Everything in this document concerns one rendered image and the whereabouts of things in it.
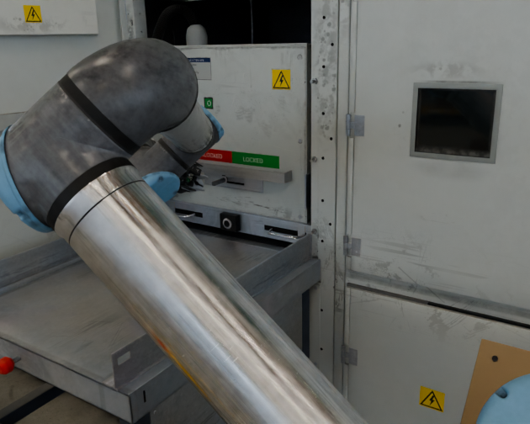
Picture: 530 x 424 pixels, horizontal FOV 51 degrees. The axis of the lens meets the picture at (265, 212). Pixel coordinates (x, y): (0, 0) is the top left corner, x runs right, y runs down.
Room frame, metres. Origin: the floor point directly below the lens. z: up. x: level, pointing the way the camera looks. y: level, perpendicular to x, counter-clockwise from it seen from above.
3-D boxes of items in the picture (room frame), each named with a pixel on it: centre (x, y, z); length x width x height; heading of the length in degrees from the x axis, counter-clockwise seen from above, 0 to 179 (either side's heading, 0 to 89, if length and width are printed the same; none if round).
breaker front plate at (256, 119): (1.55, 0.09, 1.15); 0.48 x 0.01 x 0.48; 56
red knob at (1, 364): (0.93, 0.50, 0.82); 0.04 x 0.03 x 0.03; 146
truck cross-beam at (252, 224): (1.56, 0.08, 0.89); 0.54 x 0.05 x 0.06; 56
